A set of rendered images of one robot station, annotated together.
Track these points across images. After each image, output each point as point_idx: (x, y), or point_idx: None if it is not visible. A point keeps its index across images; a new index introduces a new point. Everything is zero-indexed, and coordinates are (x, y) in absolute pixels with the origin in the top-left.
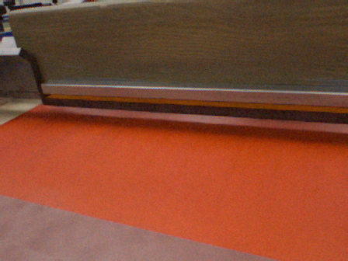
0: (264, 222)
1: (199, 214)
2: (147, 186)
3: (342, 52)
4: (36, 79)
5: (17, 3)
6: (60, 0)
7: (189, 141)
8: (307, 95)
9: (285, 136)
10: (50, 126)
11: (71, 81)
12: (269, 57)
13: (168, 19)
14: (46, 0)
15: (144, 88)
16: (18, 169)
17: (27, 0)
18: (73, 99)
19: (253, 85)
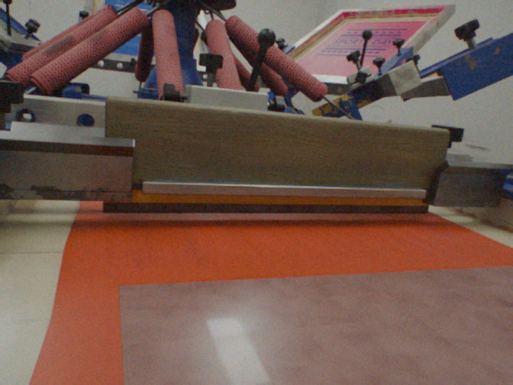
0: (414, 259)
1: (382, 262)
2: (329, 256)
3: (389, 164)
4: (132, 176)
5: None
6: None
7: (306, 231)
8: (378, 191)
9: (356, 223)
10: (148, 231)
11: (176, 180)
12: (352, 166)
13: (291, 131)
14: None
15: (268, 187)
16: (201, 263)
17: None
18: (155, 202)
19: (341, 185)
